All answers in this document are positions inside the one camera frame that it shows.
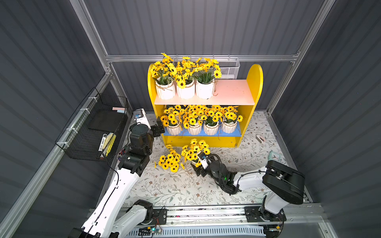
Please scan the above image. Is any white wire basket behind shelf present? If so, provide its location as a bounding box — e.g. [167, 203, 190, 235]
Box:
[219, 58, 240, 79]

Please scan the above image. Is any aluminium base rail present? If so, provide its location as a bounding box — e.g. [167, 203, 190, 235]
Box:
[157, 203, 327, 229]

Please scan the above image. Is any sunflower pot lower left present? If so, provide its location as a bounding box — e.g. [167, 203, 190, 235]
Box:
[159, 106, 182, 136]

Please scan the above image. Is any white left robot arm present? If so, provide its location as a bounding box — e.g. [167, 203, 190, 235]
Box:
[68, 120, 165, 238]

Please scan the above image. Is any pink sticky note pad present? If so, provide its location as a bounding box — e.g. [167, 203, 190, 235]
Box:
[112, 107, 126, 114]

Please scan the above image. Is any yellow book in basket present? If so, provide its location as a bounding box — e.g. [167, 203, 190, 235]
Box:
[98, 133, 117, 160]

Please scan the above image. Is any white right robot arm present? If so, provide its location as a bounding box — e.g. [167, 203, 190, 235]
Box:
[191, 152, 305, 222]

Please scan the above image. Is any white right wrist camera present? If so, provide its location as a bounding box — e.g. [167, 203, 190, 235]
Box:
[198, 152, 209, 170]

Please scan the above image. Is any black wire wall basket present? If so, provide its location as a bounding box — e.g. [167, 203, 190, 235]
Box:
[56, 88, 130, 162]

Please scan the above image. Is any sunflower pot shelf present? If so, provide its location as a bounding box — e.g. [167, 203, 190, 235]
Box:
[150, 53, 177, 100]
[181, 138, 211, 168]

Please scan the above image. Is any sunflower pot lower right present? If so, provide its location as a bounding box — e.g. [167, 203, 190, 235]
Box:
[221, 106, 244, 134]

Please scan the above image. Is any yellow wooden shelf unit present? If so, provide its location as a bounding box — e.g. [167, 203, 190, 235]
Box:
[147, 64, 264, 148]

